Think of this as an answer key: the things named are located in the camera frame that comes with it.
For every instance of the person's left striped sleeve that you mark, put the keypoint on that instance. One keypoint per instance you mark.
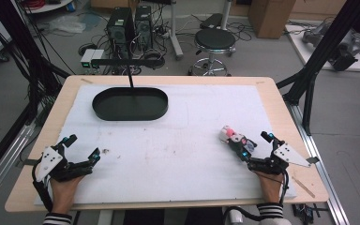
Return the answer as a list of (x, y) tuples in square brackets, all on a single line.
[(57, 219)]

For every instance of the black metal frame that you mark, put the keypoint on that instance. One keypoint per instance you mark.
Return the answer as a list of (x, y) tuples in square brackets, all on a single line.
[(312, 68), (28, 53)]

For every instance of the black oval tray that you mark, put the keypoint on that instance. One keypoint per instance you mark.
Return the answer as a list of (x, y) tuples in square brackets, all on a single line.
[(130, 104)]

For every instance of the person's left hand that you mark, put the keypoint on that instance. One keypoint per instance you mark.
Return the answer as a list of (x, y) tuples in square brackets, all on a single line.
[(64, 192)]

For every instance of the clear plastic bag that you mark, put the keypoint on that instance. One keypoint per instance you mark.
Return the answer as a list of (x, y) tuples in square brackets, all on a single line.
[(67, 24)]

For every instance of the small white box device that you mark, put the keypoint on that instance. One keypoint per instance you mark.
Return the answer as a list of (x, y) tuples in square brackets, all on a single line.
[(90, 57)]

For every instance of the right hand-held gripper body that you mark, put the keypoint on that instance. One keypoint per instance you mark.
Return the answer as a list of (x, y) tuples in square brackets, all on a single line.
[(289, 154)]

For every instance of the thin wooden stick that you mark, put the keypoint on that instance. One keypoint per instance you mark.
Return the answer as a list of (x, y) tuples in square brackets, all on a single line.
[(303, 187)]

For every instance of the grey machine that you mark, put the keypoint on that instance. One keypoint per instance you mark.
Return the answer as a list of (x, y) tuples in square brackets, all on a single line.
[(343, 50)]

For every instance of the small pink and white toy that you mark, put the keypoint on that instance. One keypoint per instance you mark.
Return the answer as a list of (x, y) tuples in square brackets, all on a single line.
[(229, 133)]

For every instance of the white floor board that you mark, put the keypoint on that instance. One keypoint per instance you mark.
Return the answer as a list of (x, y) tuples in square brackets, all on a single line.
[(303, 51)]

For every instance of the white metal desk leg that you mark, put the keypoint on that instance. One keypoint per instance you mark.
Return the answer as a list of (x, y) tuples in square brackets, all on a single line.
[(175, 34)]

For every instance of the black round stool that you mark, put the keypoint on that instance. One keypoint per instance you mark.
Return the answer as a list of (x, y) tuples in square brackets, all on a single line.
[(215, 40)]

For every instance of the person's striped sleeve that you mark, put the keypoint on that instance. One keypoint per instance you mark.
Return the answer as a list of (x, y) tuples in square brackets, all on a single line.
[(57, 219), (270, 212)]

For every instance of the person's right hand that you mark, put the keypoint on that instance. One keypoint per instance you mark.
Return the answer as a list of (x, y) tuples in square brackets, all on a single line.
[(270, 187)]

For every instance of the black parts on floor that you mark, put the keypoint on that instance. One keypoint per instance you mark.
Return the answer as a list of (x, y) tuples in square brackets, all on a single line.
[(304, 211)]

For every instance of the black bar stand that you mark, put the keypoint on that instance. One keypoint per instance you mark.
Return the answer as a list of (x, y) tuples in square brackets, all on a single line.
[(128, 62)]

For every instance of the slim black computer tower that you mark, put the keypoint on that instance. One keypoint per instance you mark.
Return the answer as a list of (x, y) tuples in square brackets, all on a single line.
[(143, 26)]

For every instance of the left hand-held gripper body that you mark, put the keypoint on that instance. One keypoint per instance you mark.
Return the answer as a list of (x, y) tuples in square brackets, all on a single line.
[(48, 162)]

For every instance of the brown cardboard box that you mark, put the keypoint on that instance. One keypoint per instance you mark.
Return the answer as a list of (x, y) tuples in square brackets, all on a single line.
[(270, 17)]

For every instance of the person's right striped sleeve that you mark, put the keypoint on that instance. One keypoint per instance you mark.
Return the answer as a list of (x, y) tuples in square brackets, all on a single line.
[(270, 212)]

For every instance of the white foam mat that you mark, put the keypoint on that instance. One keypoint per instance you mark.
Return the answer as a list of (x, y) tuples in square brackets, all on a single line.
[(175, 156)]

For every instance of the aluminium rail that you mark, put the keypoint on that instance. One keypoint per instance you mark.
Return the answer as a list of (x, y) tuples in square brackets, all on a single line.
[(9, 153), (322, 175)]

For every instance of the large black computer tower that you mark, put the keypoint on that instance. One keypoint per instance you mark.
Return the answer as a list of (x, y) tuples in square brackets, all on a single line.
[(118, 31)]

